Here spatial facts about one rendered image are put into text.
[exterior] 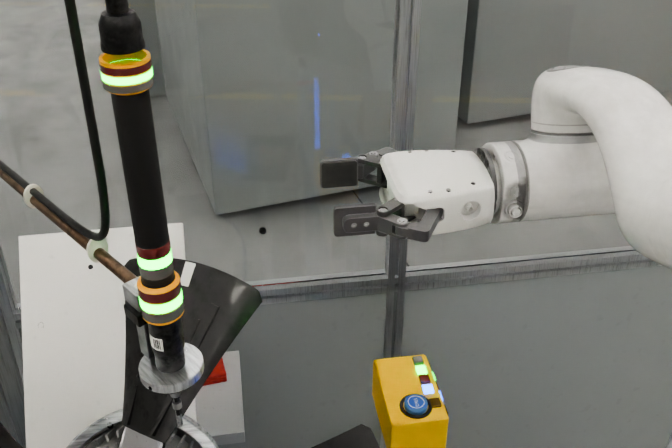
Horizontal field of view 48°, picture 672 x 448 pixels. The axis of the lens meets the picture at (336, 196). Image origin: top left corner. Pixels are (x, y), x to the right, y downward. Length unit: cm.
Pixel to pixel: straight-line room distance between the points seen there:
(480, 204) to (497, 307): 114
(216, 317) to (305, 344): 84
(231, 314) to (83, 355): 37
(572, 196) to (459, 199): 12
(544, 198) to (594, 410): 153
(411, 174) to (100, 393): 71
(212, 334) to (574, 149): 50
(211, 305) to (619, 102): 56
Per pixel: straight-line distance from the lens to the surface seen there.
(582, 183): 79
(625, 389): 225
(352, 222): 71
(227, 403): 165
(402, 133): 155
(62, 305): 129
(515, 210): 76
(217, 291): 100
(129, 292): 84
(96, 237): 89
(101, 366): 128
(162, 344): 83
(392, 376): 139
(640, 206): 66
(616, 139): 69
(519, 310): 191
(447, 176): 75
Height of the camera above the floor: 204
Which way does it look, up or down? 31 degrees down
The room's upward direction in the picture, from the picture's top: straight up
